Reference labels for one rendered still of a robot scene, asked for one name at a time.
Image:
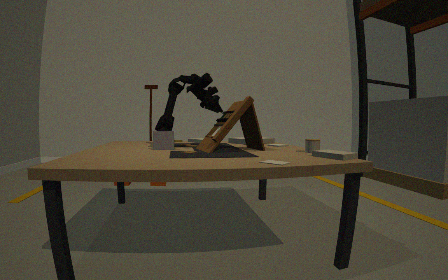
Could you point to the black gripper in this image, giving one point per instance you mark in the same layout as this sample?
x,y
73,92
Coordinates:
x,y
210,102

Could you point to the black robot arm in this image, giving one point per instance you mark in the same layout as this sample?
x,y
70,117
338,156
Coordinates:
x,y
165,122

